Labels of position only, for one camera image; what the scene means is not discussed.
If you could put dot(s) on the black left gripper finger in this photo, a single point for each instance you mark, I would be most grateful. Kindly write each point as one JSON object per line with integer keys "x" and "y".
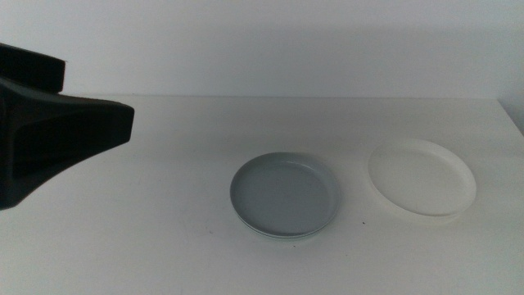
{"x": 61, "y": 131}
{"x": 32, "y": 67}

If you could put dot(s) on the gray shallow bowl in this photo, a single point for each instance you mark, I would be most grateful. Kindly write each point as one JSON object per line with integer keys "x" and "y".
{"x": 284, "y": 194}

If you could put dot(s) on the white shallow bowl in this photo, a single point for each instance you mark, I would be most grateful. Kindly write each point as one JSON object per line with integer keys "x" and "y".
{"x": 421, "y": 178}

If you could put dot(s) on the mint green shallow bowl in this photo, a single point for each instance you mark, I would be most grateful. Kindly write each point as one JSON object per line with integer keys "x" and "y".
{"x": 286, "y": 238}

